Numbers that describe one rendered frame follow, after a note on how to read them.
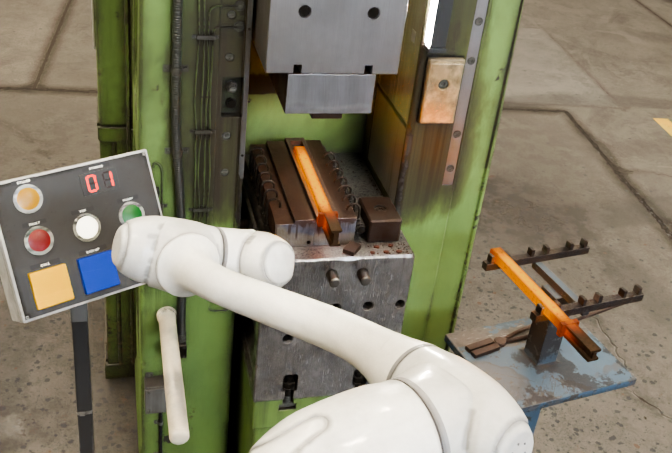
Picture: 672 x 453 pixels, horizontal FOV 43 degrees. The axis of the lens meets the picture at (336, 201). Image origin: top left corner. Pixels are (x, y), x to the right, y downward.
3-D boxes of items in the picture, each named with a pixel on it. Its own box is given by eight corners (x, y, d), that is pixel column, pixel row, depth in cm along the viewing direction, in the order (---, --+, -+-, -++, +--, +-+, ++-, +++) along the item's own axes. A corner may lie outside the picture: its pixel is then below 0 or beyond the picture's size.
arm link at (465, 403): (455, 324, 108) (365, 354, 102) (561, 387, 94) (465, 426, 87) (453, 415, 112) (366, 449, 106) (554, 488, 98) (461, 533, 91)
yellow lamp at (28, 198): (40, 212, 170) (39, 193, 167) (15, 212, 168) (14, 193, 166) (41, 203, 172) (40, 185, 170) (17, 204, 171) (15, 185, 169)
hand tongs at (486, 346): (623, 293, 251) (625, 290, 250) (634, 301, 248) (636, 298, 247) (464, 349, 221) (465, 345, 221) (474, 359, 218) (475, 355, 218)
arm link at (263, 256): (262, 234, 155) (196, 224, 147) (310, 234, 142) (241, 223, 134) (255, 294, 153) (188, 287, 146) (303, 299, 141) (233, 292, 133)
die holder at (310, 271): (391, 390, 234) (415, 255, 212) (252, 402, 225) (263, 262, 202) (342, 271, 281) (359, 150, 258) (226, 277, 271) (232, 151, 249)
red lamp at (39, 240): (51, 253, 171) (50, 235, 168) (27, 254, 169) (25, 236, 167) (52, 244, 173) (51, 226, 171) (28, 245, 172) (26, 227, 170)
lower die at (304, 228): (353, 244, 213) (357, 214, 209) (273, 247, 208) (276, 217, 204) (317, 163, 248) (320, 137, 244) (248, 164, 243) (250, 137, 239)
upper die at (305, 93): (371, 113, 195) (376, 74, 191) (284, 114, 191) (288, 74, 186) (330, 46, 230) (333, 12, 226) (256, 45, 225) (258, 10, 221)
